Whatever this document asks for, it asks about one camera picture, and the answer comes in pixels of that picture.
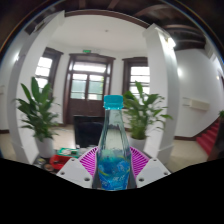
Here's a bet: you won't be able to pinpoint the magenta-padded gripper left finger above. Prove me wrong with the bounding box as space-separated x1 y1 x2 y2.
56 147 100 189

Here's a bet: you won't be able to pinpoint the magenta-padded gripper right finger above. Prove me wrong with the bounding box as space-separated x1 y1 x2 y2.
129 147 172 189

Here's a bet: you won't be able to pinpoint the clear blue-labelled drink bottle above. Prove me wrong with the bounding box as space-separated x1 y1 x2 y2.
96 94 133 192

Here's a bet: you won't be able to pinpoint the potted plant in white pot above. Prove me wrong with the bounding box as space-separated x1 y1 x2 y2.
122 80 174 153
15 77 61 159

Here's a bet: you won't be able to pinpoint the green flat box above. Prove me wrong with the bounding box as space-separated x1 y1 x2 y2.
55 147 83 159

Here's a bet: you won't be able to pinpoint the dark wooden double door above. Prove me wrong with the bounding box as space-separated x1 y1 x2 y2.
62 53 116 125

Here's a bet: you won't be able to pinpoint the red carpeted stairs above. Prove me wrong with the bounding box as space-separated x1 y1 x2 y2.
195 119 223 157

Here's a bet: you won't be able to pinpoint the white wall unit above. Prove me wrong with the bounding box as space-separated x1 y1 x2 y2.
182 97 211 112

